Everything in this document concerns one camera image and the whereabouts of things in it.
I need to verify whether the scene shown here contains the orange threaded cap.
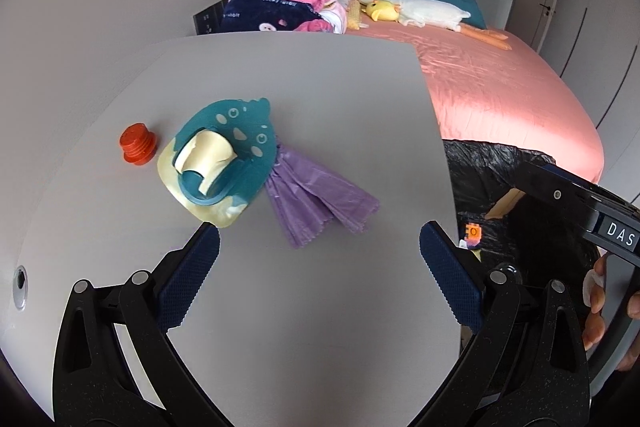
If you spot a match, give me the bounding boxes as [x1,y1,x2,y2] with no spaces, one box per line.
[118,122,157,166]

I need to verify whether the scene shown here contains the pink bed sheet mattress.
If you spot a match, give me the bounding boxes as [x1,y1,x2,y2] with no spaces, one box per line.
[347,20,604,183]

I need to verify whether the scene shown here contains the yellow spotted plush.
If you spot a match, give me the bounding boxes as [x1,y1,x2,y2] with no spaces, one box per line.
[346,0,367,31]

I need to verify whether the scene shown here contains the desk cable grommet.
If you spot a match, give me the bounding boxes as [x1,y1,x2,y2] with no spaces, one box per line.
[12,265,28,311]

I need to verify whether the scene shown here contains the pink puzzle cube toy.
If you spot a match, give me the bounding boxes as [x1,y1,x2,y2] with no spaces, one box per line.
[458,223,483,251]

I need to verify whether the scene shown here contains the purple plastic bag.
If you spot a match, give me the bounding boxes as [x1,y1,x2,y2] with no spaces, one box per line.
[265,144,380,248]

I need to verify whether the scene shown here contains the yellow duck plush toy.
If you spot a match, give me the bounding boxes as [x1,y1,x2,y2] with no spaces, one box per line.
[364,0,400,22]

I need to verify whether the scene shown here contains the black wall socket panel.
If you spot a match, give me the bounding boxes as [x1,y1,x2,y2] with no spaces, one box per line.
[193,0,229,36]

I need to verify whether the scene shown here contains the person right hand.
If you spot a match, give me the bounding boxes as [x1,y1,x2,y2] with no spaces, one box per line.
[582,284,640,372]

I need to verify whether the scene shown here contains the white goose plush toy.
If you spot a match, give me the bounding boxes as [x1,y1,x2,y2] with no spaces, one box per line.
[358,0,511,51]

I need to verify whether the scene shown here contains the navy blue printed garment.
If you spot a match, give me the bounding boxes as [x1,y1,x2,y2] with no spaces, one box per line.
[219,0,333,32]

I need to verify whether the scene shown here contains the black trash bag bin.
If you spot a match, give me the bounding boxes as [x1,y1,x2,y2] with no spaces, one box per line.
[441,138,597,268]

